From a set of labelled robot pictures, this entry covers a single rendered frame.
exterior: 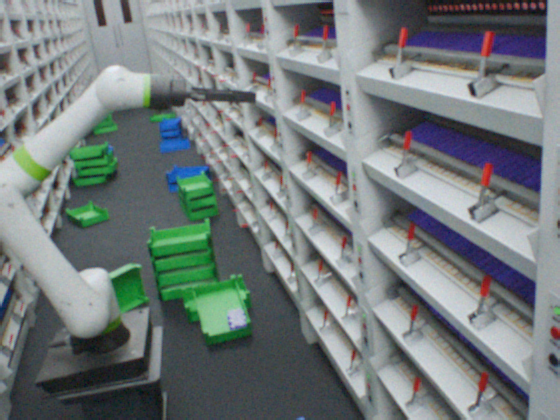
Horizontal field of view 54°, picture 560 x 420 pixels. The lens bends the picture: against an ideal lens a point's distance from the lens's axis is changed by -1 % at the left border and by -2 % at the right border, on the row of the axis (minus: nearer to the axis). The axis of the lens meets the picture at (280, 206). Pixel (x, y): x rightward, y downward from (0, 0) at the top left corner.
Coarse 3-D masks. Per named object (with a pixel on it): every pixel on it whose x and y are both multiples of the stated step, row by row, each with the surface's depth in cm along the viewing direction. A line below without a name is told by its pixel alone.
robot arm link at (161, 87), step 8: (152, 80) 147; (160, 80) 148; (168, 80) 149; (152, 88) 147; (160, 88) 147; (168, 88) 148; (152, 96) 147; (160, 96) 148; (168, 96) 148; (152, 104) 149; (160, 104) 149; (168, 104) 150; (160, 112) 153
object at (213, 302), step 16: (208, 288) 257; (224, 288) 260; (208, 304) 253; (224, 304) 253; (240, 304) 252; (208, 320) 245; (224, 320) 245; (208, 336) 232; (224, 336) 235; (240, 336) 238
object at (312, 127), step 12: (312, 84) 193; (288, 96) 193; (300, 96) 192; (288, 108) 194; (288, 120) 189; (312, 120) 172; (300, 132) 180; (312, 132) 164; (324, 144) 158; (336, 144) 146
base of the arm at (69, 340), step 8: (120, 328) 178; (128, 328) 183; (72, 336) 177; (96, 336) 174; (104, 336) 174; (112, 336) 175; (120, 336) 177; (128, 336) 180; (48, 344) 179; (56, 344) 179; (64, 344) 179; (72, 344) 177; (80, 344) 177; (88, 344) 177; (96, 344) 174; (104, 344) 174; (112, 344) 175; (120, 344) 176; (72, 352) 176; (80, 352) 176; (88, 352) 176; (96, 352) 174; (104, 352) 174
